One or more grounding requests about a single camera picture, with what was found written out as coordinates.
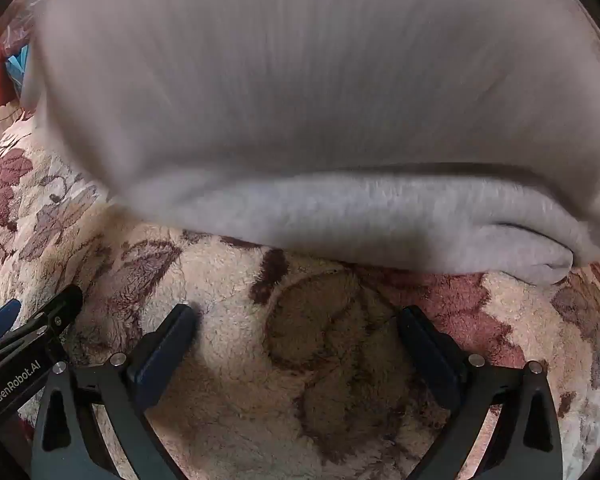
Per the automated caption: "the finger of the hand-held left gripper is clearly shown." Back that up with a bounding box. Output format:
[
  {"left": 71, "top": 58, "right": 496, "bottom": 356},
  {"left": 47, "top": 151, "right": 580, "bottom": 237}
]
[
  {"left": 0, "top": 299, "right": 22, "bottom": 343},
  {"left": 0, "top": 285, "right": 84, "bottom": 358}
]

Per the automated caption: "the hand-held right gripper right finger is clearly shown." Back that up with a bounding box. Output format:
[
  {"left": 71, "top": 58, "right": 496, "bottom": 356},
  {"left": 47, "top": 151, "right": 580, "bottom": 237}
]
[{"left": 397, "top": 305, "right": 566, "bottom": 480}]

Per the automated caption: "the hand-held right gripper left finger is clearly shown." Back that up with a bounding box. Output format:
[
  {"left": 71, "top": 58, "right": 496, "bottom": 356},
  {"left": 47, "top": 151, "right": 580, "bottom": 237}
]
[{"left": 30, "top": 304, "right": 199, "bottom": 480}]

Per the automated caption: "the light grey sweatshirt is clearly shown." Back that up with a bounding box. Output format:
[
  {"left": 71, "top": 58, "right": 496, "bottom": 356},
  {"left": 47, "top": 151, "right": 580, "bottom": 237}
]
[{"left": 22, "top": 0, "right": 600, "bottom": 288}]

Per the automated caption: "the floral fleece blanket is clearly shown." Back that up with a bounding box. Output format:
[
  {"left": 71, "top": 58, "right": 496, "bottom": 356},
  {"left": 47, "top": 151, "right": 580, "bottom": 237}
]
[{"left": 0, "top": 110, "right": 600, "bottom": 480}]

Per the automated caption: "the red cloth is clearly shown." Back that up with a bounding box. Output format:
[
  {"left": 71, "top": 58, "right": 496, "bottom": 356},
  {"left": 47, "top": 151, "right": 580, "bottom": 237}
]
[{"left": 0, "top": 40, "right": 31, "bottom": 109}]

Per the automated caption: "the blue packet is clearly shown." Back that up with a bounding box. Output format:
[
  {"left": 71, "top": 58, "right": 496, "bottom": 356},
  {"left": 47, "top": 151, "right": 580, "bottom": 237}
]
[{"left": 7, "top": 45, "right": 32, "bottom": 88}]

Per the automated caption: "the clear plastic bag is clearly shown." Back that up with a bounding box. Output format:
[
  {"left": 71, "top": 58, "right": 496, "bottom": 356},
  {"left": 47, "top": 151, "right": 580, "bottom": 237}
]
[{"left": 7, "top": 0, "right": 58, "bottom": 48}]

